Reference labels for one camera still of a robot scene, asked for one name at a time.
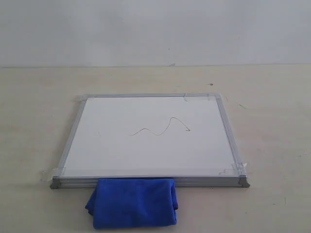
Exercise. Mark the blue microfibre cloth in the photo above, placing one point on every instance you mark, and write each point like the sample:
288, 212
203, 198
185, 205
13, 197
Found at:
125, 203

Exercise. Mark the white board with aluminium frame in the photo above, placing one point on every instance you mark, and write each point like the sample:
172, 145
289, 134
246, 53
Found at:
183, 136

